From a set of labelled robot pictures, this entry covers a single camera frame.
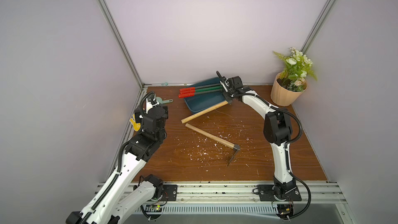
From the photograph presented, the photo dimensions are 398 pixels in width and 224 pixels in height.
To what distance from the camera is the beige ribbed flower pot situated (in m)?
0.97

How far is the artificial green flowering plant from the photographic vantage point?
0.92 meters

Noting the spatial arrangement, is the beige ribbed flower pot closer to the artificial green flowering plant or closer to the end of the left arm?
the artificial green flowering plant

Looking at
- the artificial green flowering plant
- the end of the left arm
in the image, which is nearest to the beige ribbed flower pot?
the artificial green flowering plant

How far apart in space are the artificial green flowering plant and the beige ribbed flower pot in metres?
0.02
